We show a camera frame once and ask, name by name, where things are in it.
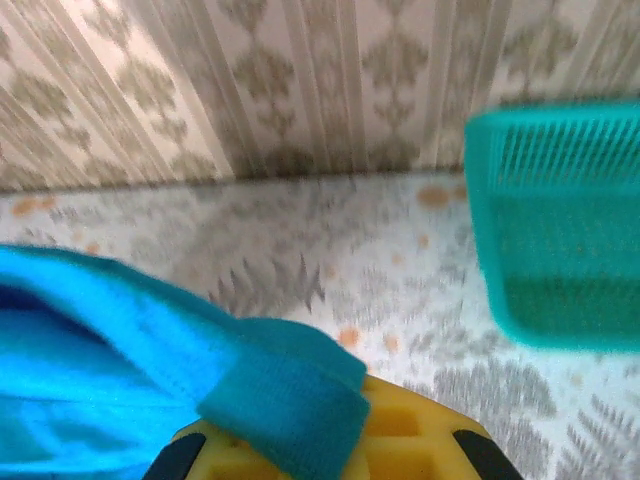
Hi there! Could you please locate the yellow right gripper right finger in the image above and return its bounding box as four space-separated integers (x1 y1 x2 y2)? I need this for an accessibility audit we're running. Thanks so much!
343 375 522 480

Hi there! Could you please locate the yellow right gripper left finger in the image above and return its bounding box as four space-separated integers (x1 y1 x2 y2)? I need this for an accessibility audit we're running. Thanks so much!
143 420 294 480

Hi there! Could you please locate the blue t-shirt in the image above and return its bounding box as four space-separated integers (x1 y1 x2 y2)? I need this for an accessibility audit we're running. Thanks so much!
0 243 372 480

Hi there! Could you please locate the floral tablecloth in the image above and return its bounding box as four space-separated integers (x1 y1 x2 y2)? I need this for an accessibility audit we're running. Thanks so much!
0 172 640 480

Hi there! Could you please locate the teal plastic basket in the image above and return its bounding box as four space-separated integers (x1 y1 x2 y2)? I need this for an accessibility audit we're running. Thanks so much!
463 102 640 351

